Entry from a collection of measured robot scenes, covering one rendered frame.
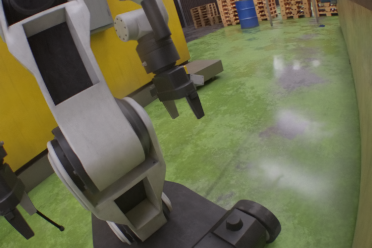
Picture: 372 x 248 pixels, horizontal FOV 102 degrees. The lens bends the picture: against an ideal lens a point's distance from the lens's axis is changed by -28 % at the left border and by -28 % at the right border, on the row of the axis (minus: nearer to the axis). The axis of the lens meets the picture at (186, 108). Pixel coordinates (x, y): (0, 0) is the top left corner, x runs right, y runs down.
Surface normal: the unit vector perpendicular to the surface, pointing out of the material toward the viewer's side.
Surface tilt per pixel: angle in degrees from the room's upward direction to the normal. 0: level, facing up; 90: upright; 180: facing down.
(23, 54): 69
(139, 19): 79
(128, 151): 95
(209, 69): 90
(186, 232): 0
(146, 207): 30
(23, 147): 90
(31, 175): 90
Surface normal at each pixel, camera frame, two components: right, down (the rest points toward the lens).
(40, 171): 0.75, 0.06
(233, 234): -0.28, -0.87
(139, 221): 0.08, -0.68
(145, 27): 0.58, -0.04
